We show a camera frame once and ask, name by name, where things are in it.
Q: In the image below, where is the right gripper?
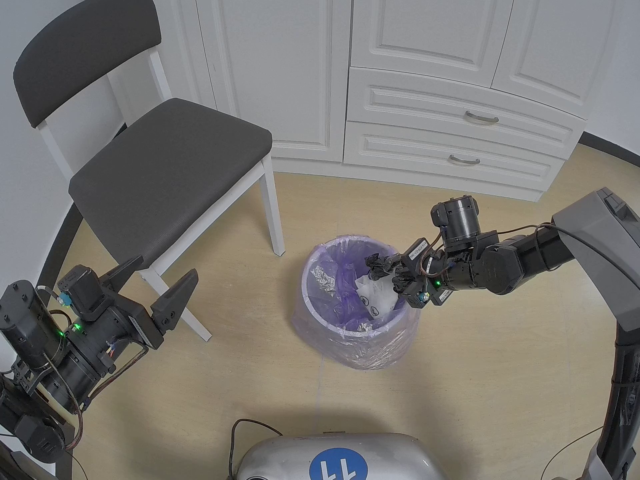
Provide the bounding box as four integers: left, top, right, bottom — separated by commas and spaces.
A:
405, 240, 476, 292

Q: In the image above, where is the white wardrobe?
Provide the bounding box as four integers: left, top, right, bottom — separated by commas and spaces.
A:
80, 0, 622, 204

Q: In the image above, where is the purple plastic bag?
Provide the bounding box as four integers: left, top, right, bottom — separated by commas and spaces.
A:
291, 234, 422, 372

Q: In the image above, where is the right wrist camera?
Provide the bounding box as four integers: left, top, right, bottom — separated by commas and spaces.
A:
406, 280, 454, 310

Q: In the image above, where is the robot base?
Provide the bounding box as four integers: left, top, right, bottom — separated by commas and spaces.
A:
235, 433, 447, 480

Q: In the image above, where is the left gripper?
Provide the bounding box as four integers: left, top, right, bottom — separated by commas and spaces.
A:
39, 256, 197, 412

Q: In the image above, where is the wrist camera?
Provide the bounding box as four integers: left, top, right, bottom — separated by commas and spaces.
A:
406, 280, 454, 310
56, 265, 110, 327

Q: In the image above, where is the white trash bin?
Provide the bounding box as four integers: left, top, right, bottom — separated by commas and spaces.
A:
300, 238, 419, 365

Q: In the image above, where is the black cable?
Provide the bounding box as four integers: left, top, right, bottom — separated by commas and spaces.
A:
542, 427, 603, 480
227, 418, 284, 480

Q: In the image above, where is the grey padded white chair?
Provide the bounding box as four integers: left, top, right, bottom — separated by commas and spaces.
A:
12, 0, 286, 343

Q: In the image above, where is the crumpled white printed wrapper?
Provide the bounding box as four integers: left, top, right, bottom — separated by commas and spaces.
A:
356, 273, 401, 320

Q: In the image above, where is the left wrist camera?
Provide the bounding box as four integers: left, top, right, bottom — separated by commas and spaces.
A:
56, 265, 110, 327

